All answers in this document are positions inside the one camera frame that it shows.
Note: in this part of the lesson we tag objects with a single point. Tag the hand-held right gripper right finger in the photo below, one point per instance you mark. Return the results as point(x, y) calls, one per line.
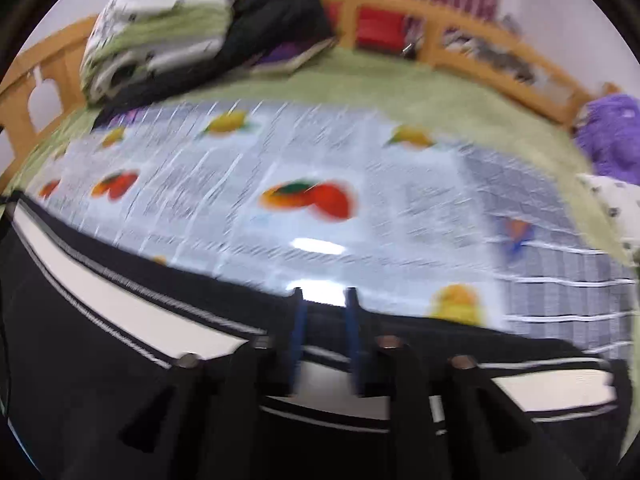
point(354, 340)

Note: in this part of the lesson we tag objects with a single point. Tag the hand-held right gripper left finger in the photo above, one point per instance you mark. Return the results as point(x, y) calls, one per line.
point(298, 340)

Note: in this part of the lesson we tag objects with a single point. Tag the black pants with white stripe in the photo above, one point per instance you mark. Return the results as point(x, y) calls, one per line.
point(75, 360)

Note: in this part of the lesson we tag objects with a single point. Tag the fruit print blanket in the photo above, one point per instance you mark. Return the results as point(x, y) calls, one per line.
point(300, 160)

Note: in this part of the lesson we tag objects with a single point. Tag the green bed sheet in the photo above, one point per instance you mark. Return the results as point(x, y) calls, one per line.
point(400, 85)

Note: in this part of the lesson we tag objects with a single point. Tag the purple book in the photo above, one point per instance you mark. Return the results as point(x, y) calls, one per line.
point(285, 55)

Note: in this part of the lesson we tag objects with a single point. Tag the white dotted pillow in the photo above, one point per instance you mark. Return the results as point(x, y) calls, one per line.
point(615, 200)

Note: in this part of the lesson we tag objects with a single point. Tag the red chair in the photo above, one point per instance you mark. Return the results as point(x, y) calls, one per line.
point(380, 25)

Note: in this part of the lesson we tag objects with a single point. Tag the grey cloth pile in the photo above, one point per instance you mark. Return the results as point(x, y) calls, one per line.
point(500, 57)

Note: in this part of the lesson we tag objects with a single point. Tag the black jacket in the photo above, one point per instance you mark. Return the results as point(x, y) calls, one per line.
point(280, 15)

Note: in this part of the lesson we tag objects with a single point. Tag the purple plush toy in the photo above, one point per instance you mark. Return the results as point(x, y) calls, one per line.
point(615, 135)

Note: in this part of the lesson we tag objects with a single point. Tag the folded white and green quilt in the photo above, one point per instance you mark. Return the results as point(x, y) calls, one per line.
point(165, 25)

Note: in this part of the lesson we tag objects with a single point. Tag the wooden bed frame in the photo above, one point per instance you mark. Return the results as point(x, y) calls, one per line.
point(55, 60)

